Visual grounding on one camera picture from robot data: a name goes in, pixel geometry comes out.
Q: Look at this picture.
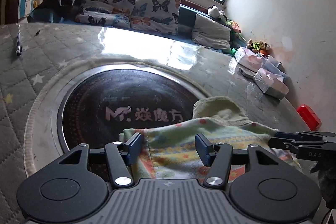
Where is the floral green child shirt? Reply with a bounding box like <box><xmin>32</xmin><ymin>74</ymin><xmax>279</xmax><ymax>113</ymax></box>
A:
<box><xmin>118</xmin><ymin>96</ymin><xmax>302</xmax><ymax>181</ymax></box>

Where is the black clothes pile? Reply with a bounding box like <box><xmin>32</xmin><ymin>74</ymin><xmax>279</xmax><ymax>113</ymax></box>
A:
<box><xmin>27</xmin><ymin>0</ymin><xmax>83</xmax><ymax>23</ymax></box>

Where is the round induction cooktop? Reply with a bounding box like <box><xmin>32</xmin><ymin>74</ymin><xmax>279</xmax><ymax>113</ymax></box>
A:
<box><xmin>52</xmin><ymin>64</ymin><xmax>208</xmax><ymax>152</ymax></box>

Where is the flat grey notebook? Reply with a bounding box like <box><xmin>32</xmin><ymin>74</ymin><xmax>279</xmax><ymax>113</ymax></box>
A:
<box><xmin>239</xmin><ymin>67</ymin><xmax>255</xmax><ymax>79</ymax></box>

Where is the clear plastic storage box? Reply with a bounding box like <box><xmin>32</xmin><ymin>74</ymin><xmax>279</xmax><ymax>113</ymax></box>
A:
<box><xmin>257</xmin><ymin>53</ymin><xmax>289</xmax><ymax>80</ymax></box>

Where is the far pink tissue pack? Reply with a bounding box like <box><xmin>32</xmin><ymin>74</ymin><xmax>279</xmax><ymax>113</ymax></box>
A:
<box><xmin>234</xmin><ymin>47</ymin><xmax>263</xmax><ymax>73</ymax></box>

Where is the brown plush toy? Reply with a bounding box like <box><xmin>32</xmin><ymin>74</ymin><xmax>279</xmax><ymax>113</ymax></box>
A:
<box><xmin>246</xmin><ymin>39</ymin><xmax>270</xmax><ymax>57</ymax></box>

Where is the grey cushion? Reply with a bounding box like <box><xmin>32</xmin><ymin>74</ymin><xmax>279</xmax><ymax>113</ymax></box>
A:
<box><xmin>191</xmin><ymin>14</ymin><xmax>231</xmax><ymax>52</ymax></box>

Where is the pink green plush toy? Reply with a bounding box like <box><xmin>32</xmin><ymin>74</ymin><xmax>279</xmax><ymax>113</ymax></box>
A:
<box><xmin>226</xmin><ymin>19</ymin><xmax>242</xmax><ymax>34</ymax></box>

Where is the white plush toy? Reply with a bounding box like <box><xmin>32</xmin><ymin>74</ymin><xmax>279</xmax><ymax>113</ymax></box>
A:
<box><xmin>207</xmin><ymin>5</ymin><xmax>228</xmax><ymax>23</ymax></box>

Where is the right butterfly pillow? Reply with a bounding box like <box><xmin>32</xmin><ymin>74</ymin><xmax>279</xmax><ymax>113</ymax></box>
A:
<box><xmin>129</xmin><ymin>0</ymin><xmax>181</xmax><ymax>35</ymax></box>

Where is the butterfly pillow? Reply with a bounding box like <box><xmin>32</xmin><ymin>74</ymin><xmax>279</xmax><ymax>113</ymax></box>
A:
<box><xmin>74</xmin><ymin>0</ymin><xmax>135</xmax><ymax>29</ymax></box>
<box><xmin>129</xmin><ymin>0</ymin><xmax>181</xmax><ymax>35</ymax></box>

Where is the left butterfly pillow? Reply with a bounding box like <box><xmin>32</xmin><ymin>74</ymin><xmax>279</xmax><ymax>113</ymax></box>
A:
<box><xmin>74</xmin><ymin>0</ymin><xmax>135</xmax><ymax>29</ymax></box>

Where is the black marker pen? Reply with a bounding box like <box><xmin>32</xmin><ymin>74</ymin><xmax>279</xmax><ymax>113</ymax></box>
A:
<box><xmin>15</xmin><ymin>31</ymin><xmax>22</xmax><ymax>56</ymax></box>

